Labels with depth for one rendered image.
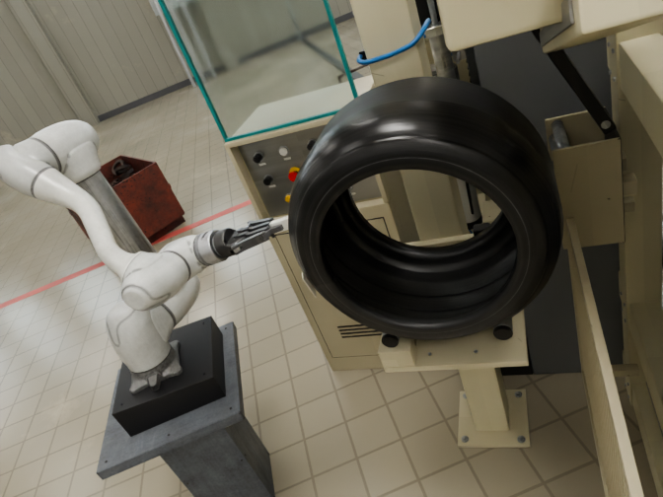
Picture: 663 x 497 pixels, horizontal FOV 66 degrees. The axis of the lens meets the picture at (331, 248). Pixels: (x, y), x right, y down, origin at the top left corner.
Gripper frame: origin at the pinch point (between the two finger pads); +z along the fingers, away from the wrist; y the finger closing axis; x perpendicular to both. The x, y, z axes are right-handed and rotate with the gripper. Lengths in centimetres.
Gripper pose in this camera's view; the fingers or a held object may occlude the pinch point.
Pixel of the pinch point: (283, 224)
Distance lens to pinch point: 128.9
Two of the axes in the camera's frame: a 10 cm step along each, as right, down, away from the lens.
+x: 4.5, 7.7, 4.5
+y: 2.3, -5.9, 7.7
